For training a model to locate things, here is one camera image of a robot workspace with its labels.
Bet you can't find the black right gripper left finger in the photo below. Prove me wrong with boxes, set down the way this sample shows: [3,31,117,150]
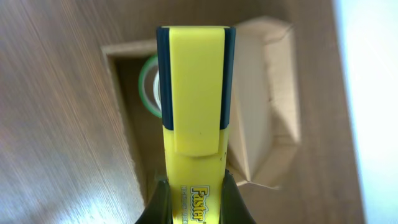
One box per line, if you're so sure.
[135,179,172,224]

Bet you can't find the green tape roll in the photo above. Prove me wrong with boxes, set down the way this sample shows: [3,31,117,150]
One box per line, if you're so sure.
[138,55,162,118]

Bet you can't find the open cardboard box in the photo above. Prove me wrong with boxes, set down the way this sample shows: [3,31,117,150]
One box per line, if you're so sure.
[102,16,301,203]

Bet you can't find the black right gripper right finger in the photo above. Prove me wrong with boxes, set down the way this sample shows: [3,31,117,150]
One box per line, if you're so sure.
[220,170,256,224]

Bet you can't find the beige masking tape roll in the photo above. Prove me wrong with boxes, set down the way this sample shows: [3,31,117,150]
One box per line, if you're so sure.
[153,71,162,111]

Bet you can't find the yellow highlighter marker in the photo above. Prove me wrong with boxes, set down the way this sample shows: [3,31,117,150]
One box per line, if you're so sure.
[156,26,236,223]

